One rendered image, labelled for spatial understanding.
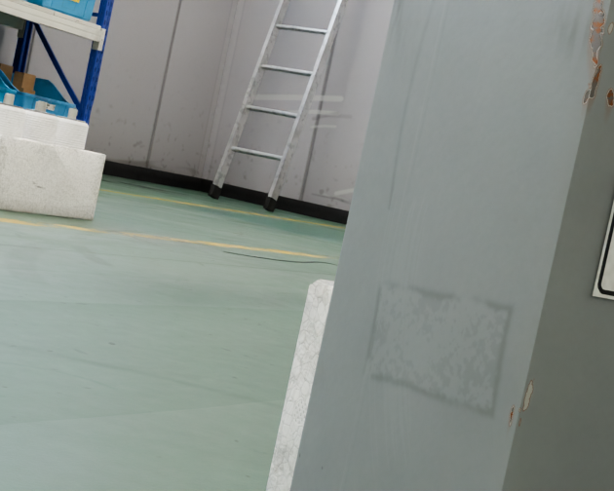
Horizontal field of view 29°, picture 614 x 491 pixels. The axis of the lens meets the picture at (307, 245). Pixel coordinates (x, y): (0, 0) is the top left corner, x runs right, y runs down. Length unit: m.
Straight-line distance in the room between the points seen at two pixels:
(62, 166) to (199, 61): 5.17
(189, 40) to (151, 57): 0.39
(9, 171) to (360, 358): 2.75
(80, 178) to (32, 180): 0.18
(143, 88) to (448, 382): 7.63
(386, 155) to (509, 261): 0.05
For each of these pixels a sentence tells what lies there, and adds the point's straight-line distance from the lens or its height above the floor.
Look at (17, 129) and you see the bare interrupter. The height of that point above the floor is 0.20.
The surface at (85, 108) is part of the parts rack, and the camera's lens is 6.40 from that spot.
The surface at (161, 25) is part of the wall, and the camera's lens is 7.91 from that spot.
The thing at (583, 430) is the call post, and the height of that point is 0.19.
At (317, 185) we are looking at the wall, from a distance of 7.89.
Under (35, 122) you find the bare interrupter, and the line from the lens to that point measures 3.10.
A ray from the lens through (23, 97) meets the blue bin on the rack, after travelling 6.14.
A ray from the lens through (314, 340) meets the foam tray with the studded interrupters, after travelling 0.52.
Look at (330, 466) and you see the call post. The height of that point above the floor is 0.16.
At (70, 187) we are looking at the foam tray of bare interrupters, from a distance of 3.16.
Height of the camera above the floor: 0.22
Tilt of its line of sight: 3 degrees down
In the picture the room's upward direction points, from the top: 12 degrees clockwise
